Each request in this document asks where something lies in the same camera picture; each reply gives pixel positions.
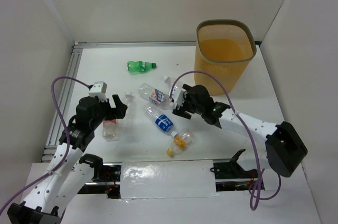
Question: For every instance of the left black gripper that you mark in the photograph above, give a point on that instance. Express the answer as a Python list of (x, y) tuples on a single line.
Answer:
[(111, 109)]

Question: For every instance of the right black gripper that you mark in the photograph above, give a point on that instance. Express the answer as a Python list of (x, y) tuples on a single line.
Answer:
[(181, 113)]

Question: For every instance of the clear bottle white cap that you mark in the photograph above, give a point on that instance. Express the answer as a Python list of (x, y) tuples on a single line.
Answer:
[(129, 101), (169, 81)]

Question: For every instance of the clear bottle orange white label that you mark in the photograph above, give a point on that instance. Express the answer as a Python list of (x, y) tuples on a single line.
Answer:
[(155, 96)]

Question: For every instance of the clear bottle red label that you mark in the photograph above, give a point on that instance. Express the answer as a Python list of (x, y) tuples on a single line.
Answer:
[(109, 129)]

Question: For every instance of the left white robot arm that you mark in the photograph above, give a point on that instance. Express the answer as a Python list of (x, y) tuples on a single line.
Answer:
[(70, 167)]

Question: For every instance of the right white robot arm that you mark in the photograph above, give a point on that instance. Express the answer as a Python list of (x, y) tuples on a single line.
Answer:
[(284, 148)]

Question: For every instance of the orange mesh waste bin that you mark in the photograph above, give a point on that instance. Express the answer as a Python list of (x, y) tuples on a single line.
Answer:
[(224, 48)]

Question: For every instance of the clear bottle blue label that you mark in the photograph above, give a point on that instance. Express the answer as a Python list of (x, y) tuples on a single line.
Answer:
[(160, 120)]

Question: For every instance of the clear bottle yellow cap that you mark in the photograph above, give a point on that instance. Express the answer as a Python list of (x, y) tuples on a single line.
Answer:
[(181, 141)]

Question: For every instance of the green plastic bottle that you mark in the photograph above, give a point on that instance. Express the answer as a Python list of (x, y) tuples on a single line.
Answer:
[(140, 66)]

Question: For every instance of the white tape sheet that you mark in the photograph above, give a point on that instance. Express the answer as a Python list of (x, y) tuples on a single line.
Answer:
[(166, 180)]

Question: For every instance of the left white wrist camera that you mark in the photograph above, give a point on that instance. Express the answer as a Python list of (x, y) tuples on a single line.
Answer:
[(97, 89)]

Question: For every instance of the aluminium frame rail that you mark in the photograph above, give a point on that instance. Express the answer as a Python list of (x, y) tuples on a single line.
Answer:
[(68, 85)]

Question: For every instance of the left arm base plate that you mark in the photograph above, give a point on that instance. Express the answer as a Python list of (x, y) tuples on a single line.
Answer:
[(107, 183)]

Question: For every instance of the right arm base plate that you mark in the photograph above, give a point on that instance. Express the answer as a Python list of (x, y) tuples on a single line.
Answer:
[(230, 176)]

